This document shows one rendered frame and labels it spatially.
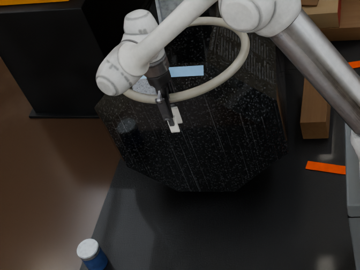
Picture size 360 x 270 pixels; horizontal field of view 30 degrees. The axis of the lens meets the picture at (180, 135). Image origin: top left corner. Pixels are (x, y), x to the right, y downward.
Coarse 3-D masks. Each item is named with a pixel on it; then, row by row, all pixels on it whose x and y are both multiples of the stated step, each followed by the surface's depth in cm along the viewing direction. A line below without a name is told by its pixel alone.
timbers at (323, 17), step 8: (320, 0) 350; (328, 0) 348; (336, 0) 347; (304, 8) 349; (312, 8) 348; (320, 8) 346; (328, 8) 344; (336, 8) 343; (312, 16) 346; (320, 16) 345; (328, 16) 344; (336, 16) 343; (320, 24) 349; (328, 24) 348; (336, 24) 347
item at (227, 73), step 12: (192, 24) 250; (204, 24) 248; (216, 24) 245; (240, 36) 232; (240, 60) 221; (228, 72) 217; (204, 84) 215; (216, 84) 216; (132, 96) 223; (144, 96) 220; (156, 96) 218; (180, 96) 215; (192, 96) 215
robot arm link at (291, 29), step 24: (240, 0) 143; (264, 0) 144; (288, 0) 148; (240, 24) 147; (264, 24) 147; (288, 24) 151; (312, 24) 155; (288, 48) 156; (312, 48) 155; (312, 72) 159; (336, 72) 159; (336, 96) 162
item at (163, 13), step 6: (156, 0) 256; (162, 0) 262; (168, 0) 261; (174, 0) 260; (180, 0) 259; (156, 6) 255; (162, 6) 260; (168, 6) 259; (174, 6) 258; (162, 12) 258; (168, 12) 258; (162, 18) 255
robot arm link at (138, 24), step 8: (128, 16) 198; (136, 16) 196; (144, 16) 196; (152, 16) 199; (128, 24) 196; (136, 24) 195; (144, 24) 196; (152, 24) 197; (128, 32) 197; (136, 32) 196; (144, 32) 196; (128, 40) 196; (136, 40) 195; (160, 56) 204
